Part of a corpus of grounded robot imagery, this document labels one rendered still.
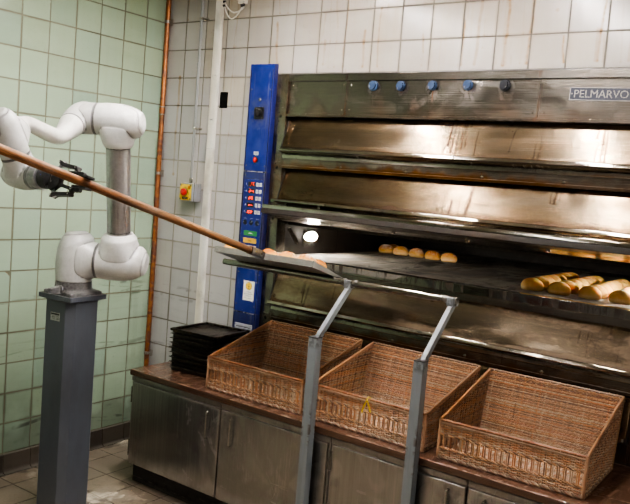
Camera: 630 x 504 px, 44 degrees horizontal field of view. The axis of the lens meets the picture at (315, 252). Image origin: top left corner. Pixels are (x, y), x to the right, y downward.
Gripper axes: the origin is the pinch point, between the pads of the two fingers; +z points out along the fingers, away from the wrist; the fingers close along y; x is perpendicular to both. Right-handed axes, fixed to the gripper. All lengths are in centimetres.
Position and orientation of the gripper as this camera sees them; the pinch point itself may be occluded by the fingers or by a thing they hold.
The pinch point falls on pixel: (83, 182)
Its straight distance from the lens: 264.9
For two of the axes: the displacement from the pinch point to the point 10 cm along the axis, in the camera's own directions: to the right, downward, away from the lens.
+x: -5.3, -2.4, -8.2
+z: 8.2, 1.3, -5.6
